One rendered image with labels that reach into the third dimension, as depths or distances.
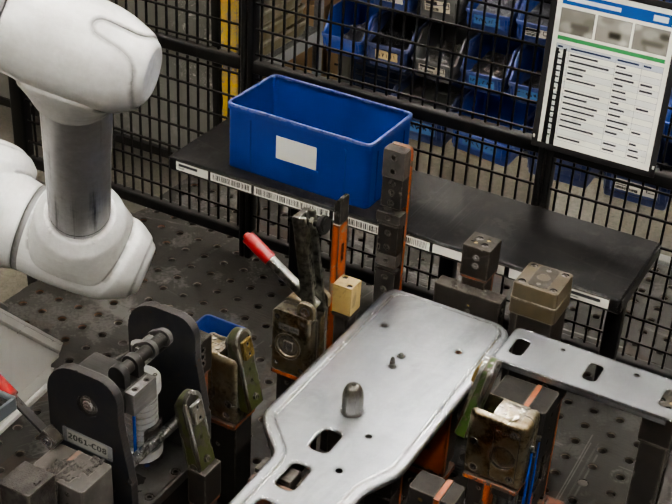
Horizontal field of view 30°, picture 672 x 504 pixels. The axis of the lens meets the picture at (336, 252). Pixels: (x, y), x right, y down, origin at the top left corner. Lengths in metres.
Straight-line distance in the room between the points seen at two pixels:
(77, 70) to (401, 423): 0.67
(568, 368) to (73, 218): 0.80
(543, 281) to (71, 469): 0.83
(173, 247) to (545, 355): 1.05
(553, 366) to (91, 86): 0.82
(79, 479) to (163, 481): 0.19
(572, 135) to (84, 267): 0.87
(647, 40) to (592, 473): 0.74
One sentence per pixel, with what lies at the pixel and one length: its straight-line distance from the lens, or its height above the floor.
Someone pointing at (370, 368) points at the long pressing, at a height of 1.00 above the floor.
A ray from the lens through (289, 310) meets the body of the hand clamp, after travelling 1.93.
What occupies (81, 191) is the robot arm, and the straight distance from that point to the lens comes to 1.92.
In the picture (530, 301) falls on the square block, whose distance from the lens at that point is 2.03.
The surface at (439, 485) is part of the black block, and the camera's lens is 1.73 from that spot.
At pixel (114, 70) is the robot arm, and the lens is 1.60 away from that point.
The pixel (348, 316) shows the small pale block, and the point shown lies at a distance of 1.99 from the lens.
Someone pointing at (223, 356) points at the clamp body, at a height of 1.07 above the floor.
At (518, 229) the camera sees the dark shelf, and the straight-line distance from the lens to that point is 2.23.
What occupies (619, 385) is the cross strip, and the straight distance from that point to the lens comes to 1.94.
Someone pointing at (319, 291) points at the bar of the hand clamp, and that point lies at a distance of 1.92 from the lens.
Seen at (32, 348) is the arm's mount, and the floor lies 0.81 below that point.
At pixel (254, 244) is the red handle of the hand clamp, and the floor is 1.14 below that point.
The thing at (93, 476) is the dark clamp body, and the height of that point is 1.08.
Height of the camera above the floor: 2.13
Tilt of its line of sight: 31 degrees down
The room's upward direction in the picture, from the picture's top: 3 degrees clockwise
